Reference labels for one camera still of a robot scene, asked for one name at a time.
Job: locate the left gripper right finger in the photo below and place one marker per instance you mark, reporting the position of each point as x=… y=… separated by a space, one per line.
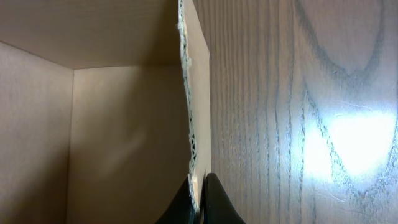
x=218 y=208

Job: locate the brown cardboard box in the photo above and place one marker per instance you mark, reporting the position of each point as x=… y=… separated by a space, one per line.
x=105 y=110

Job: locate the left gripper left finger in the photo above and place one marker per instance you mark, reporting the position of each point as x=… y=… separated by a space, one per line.
x=180 y=210

